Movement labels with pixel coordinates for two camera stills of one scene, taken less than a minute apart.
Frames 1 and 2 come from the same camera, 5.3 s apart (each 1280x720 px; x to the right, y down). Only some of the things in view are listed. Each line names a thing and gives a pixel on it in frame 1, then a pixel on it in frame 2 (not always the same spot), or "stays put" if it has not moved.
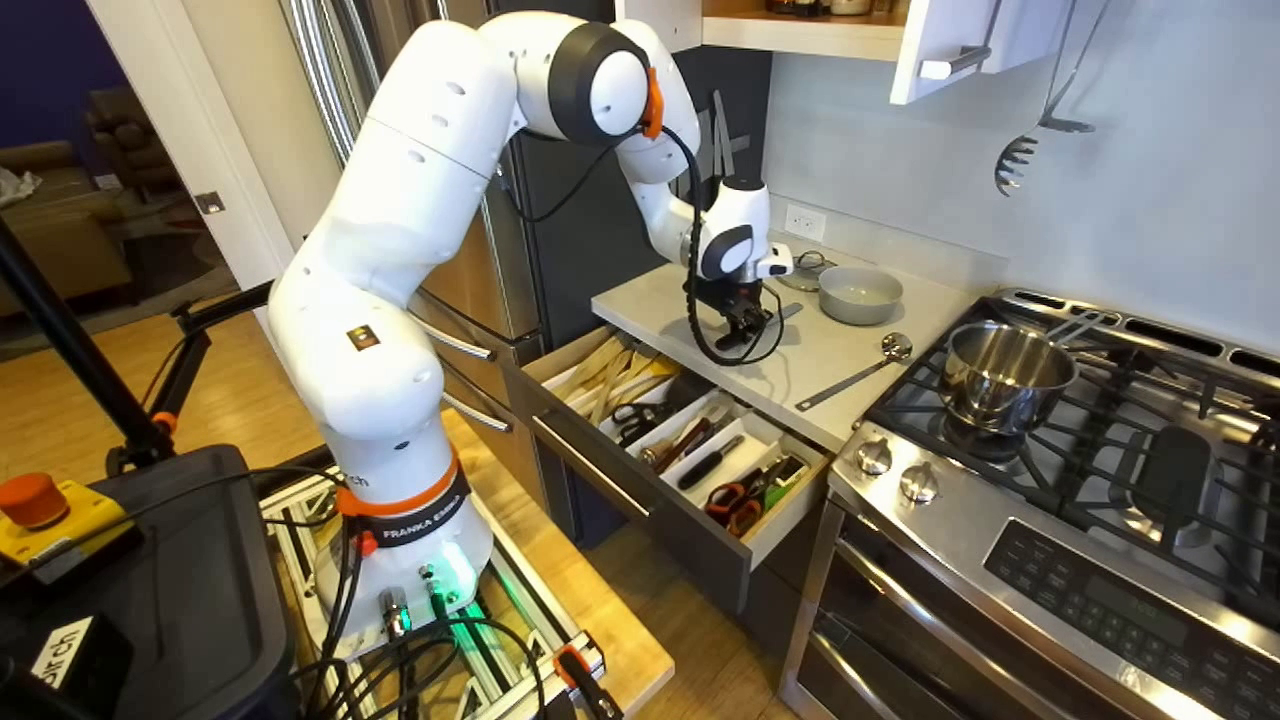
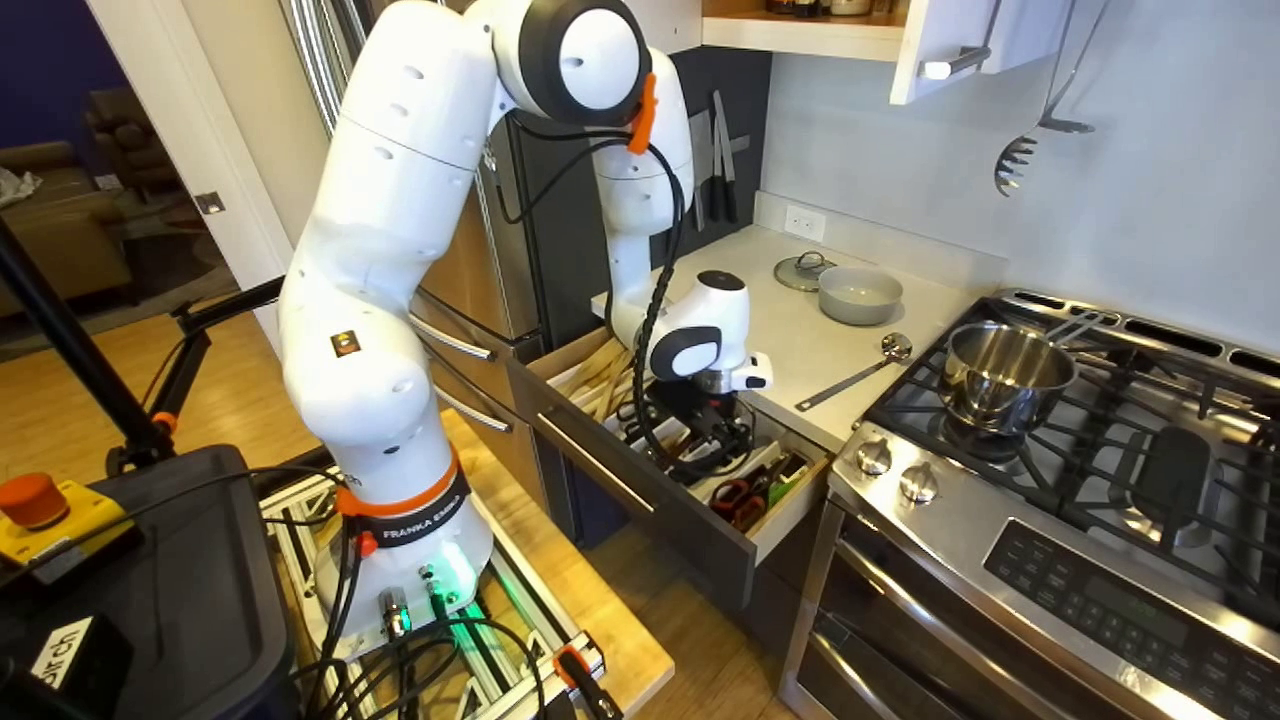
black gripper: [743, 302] to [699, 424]
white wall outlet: [804, 220] stays put
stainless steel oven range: [1123, 561] stays put
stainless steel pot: [998, 375] stays put
